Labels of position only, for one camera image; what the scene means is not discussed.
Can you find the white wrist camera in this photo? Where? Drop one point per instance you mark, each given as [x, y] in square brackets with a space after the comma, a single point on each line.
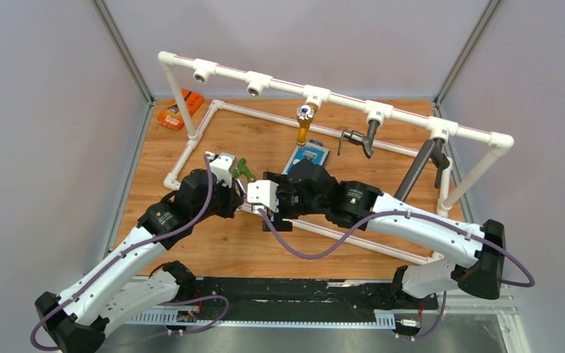
[222, 166]
[263, 193]

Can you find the chrome metal faucet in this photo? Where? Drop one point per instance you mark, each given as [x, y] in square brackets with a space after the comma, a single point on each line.
[241, 187]

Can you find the blue razor box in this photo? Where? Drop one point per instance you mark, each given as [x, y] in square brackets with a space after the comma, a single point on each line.
[314, 151]

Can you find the dark grey long faucet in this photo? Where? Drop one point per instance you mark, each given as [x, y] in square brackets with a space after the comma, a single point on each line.
[431, 150]

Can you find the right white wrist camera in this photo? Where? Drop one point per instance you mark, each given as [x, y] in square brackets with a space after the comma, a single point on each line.
[263, 193]

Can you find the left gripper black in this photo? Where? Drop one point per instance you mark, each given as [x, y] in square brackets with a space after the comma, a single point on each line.
[233, 201]

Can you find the green plastic faucet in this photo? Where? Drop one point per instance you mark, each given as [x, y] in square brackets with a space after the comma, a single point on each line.
[242, 169]

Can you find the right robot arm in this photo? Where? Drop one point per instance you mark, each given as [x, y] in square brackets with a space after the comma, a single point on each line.
[472, 258]

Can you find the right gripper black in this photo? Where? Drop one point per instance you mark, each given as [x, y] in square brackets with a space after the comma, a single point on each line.
[283, 185]

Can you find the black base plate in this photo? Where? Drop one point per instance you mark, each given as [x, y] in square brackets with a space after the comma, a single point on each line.
[298, 300]

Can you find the dark grey short faucet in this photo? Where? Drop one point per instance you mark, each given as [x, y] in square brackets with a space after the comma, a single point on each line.
[359, 139]

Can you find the aluminium frame rail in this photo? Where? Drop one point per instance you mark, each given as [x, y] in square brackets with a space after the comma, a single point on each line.
[403, 323]

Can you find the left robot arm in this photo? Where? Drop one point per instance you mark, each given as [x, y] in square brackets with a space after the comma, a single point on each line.
[131, 253]

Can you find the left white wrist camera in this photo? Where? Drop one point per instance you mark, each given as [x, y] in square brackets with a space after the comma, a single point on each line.
[222, 166]

